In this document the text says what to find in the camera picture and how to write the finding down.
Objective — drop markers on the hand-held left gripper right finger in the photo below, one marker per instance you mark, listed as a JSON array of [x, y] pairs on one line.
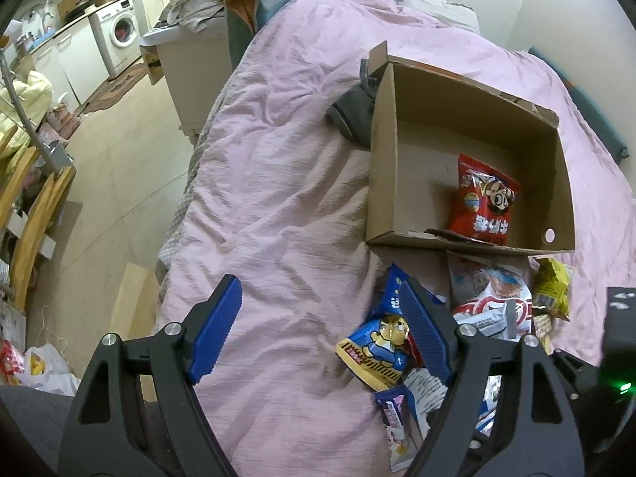
[[427, 333]]

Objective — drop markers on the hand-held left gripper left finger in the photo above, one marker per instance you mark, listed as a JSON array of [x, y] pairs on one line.
[[218, 330]]

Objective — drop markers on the blue cartoon snack packet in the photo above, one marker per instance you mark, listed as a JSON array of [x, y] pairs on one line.
[[382, 338]]

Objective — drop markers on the yellow snack packet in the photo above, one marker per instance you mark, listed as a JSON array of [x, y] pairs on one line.
[[551, 283]]

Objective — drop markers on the brown cardboard box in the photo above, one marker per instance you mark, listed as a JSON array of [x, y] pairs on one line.
[[422, 159]]

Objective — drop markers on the silver snack packet in box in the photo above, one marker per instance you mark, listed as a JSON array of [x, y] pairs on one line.
[[492, 315]]

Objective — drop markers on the pale orange print snack packet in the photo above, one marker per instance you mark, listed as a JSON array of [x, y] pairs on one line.
[[477, 278]]

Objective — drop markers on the light wooden board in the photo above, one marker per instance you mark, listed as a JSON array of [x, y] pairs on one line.
[[134, 298]]

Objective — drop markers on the white blue snack packet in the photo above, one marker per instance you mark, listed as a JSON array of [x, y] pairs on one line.
[[489, 402]]

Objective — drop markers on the purple white snack packet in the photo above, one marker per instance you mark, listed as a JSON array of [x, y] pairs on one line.
[[397, 422]]

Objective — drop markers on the pink blanket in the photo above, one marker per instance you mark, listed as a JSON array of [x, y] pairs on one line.
[[278, 208]]

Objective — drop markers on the red snack packet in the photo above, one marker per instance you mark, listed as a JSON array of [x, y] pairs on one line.
[[482, 198]]

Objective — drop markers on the white plastic bag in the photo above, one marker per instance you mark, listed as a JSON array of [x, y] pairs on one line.
[[44, 372]]

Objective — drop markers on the wooden rack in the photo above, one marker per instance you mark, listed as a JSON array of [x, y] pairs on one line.
[[30, 238]]

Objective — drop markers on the dark grey striped garment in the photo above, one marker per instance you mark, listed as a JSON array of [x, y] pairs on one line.
[[353, 109]]

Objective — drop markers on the white storage cabinet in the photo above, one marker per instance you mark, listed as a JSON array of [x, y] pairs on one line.
[[198, 74]]

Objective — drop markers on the brown floor mat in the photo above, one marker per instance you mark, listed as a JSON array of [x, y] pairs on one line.
[[114, 89]]

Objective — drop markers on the curved grey metal pole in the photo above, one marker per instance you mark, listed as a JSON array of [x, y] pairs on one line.
[[30, 124]]

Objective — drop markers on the pale yellow plush bedding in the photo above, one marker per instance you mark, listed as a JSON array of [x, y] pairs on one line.
[[30, 94]]

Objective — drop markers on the teal cloth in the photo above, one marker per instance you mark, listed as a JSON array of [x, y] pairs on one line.
[[243, 25]]

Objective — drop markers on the white kitchen cabinets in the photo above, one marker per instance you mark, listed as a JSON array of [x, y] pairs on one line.
[[74, 59]]

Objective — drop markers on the white washing machine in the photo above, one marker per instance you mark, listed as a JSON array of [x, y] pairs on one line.
[[119, 35]]

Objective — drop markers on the grey white pillow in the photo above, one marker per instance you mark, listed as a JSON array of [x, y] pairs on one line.
[[437, 7]]

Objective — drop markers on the teal bed frame edge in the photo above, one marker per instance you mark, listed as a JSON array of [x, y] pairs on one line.
[[596, 114]]

